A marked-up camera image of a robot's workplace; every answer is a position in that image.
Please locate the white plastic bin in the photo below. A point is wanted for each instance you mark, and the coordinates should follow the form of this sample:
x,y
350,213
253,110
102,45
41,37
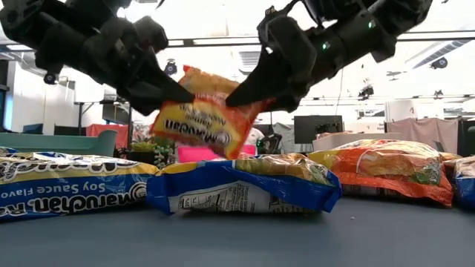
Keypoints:
x,y
334,142

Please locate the person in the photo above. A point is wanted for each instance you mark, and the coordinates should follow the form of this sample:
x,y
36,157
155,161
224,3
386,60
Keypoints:
x,y
256,136

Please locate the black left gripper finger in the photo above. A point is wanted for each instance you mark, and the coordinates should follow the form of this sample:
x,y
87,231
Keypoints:
x,y
156,92

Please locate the teal plastic bin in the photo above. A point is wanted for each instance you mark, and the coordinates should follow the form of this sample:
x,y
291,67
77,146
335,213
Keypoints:
x,y
55,144

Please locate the pink cloth partition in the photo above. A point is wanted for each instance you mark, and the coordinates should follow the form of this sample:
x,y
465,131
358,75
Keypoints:
x,y
423,137

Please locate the blue Maruchan noodle pack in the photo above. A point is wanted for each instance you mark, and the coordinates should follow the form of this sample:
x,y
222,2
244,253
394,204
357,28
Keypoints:
x,y
74,193
464,189
9,150
241,185

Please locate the red partition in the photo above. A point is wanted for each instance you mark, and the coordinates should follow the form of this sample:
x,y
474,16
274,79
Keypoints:
x,y
105,135

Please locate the orange Maruchan noodle pack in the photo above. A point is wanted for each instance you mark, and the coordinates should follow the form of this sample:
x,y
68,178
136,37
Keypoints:
x,y
389,170
246,155
208,122

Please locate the dark seat back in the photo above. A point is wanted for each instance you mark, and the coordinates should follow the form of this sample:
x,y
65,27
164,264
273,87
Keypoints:
x,y
69,130
32,128

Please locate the silver ceiling air duct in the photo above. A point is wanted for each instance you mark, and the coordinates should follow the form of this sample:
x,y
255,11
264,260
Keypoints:
x,y
249,61

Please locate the red plastic bin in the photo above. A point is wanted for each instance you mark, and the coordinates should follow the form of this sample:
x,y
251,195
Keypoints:
x,y
193,154

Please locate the white pillar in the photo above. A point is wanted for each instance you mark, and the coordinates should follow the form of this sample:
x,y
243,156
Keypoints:
x,y
401,111

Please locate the potted green succulent plant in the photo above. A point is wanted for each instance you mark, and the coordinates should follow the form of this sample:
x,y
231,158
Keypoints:
x,y
156,148

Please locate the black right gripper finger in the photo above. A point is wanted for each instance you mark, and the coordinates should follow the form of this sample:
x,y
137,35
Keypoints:
x,y
258,87

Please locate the black monitor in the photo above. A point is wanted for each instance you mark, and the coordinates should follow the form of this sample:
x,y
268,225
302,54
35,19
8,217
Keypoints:
x,y
467,137
319,130

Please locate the distant black metal frame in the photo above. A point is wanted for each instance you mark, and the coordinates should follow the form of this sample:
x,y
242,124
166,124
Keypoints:
x,y
79,115

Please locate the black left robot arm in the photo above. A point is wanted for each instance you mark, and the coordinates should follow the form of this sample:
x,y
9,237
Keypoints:
x,y
37,29

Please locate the black ceiling-mounted camera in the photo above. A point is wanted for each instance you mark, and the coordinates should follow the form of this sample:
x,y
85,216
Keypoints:
x,y
49,78
366,92
439,63
170,68

